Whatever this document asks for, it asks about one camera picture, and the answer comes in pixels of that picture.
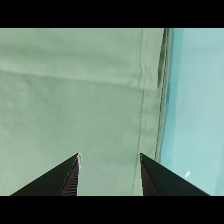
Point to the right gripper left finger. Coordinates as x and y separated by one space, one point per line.
56 184

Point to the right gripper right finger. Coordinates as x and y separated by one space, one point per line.
165 184

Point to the pale green garment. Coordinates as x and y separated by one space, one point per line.
73 93

